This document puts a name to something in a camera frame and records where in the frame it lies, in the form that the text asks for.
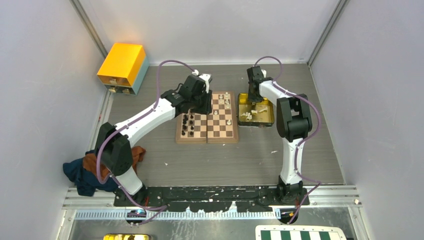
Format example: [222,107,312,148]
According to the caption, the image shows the dark blue cloth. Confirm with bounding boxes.
[62,150,118,197]

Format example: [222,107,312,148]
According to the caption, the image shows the gold tin tray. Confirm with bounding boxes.
[236,93,275,128]

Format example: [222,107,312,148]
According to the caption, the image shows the green white checkered board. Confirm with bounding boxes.
[255,225,347,240]

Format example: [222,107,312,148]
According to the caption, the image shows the gold tin front edge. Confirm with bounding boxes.
[103,233,152,240]

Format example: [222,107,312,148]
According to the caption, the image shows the orange cloth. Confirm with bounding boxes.
[82,146,146,179]

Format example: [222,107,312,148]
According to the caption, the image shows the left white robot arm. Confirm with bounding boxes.
[95,73,212,207]

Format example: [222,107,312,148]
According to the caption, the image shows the wooden chess board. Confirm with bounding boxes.
[175,91,239,144]

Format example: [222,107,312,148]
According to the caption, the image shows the yellow teal drawer box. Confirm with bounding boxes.
[97,42,150,96]

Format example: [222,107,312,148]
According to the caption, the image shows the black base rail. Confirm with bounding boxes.
[113,185,310,213]

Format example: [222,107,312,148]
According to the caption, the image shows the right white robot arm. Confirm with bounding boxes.
[246,65,312,206]

